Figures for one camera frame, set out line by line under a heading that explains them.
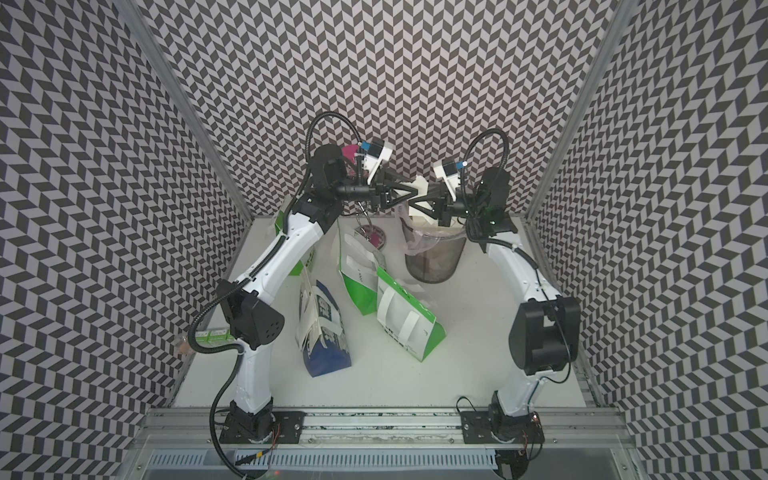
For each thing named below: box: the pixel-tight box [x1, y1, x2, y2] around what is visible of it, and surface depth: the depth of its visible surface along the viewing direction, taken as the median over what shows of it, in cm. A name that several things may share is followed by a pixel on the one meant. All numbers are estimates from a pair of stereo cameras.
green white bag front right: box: [376, 266, 446, 362], surface depth 73 cm
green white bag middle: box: [337, 219, 386, 316], surface depth 87 cm
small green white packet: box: [195, 328, 235, 346], surface depth 82 cm
